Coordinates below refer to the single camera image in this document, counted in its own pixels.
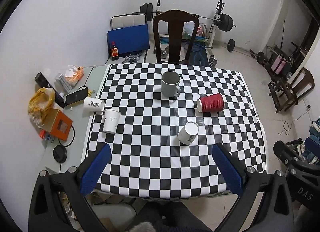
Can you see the white paper cup standing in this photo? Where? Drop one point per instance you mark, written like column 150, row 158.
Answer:
column 111, row 120

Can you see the dark trousers leg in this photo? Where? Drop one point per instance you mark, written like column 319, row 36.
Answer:
column 170, row 216

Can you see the orange cardboard box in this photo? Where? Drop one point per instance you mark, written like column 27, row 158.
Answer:
column 57, row 124

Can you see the dark bottle red label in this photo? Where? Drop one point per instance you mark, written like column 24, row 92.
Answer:
column 114, row 51

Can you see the long black box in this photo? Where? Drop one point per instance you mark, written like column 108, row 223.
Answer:
column 42, row 82

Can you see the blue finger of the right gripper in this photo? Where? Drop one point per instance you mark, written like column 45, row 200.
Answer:
column 312, row 146

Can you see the white weight bench rack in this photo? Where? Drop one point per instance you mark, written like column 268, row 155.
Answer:
column 205, row 36

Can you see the brown wooden chair right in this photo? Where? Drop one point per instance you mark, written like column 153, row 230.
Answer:
column 285, row 94

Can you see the red white plastic bag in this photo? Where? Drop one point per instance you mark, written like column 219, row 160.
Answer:
column 202, row 30

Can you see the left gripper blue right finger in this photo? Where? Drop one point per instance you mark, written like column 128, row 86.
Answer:
column 230, row 168

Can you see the yellow plastic bag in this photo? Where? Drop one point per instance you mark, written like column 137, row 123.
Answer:
column 40, row 104

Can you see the black smartphone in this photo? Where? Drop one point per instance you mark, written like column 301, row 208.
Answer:
column 77, row 96

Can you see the orange white snack packet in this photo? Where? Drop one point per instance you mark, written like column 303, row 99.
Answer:
column 74, row 74

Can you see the black white checkered tablecloth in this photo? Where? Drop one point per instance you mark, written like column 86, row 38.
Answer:
column 148, row 160

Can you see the dark wooden chair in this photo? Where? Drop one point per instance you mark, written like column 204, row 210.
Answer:
column 175, row 20

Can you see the silver grey small box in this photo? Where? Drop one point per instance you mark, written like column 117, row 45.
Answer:
column 63, row 83

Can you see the blue folder board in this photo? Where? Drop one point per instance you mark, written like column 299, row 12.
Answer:
column 129, row 39

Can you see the red ribbed paper cup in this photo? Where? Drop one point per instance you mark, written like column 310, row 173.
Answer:
column 210, row 104

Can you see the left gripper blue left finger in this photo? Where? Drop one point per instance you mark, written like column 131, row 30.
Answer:
column 92, row 168

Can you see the white paper cup bamboo print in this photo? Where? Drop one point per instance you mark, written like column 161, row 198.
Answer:
column 188, row 133

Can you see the black round lid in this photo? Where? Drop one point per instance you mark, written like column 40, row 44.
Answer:
column 60, row 154

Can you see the white folding chair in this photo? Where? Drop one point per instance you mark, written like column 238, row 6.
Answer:
column 127, row 20

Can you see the blue clothes pile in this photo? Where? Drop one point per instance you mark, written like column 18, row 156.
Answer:
column 314, row 131

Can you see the black metal frame pink item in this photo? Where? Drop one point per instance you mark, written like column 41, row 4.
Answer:
column 279, row 64

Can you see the small barbell on floor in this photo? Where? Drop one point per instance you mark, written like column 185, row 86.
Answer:
column 259, row 57

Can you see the barbell with black plates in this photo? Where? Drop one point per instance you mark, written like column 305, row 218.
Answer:
column 224, row 22

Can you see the white paper cup lying left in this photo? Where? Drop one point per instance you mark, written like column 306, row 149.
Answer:
column 93, row 105

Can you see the grey ceramic mug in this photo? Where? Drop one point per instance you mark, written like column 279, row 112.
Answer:
column 170, row 81

